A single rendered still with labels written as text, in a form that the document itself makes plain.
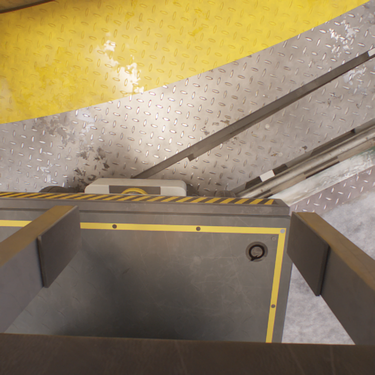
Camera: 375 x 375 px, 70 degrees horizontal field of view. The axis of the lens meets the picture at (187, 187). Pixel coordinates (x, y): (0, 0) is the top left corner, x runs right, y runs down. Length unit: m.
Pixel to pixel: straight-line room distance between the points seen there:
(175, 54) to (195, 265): 0.55
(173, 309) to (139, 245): 0.16
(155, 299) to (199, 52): 0.63
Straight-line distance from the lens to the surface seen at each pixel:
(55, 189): 0.81
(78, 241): 0.17
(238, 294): 0.60
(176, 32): 0.83
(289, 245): 0.17
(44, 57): 0.91
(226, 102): 0.81
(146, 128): 0.81
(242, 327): 0.66
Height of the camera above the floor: 0.80
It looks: 75 degrees down
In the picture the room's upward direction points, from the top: 176 degrees counter-clockwise
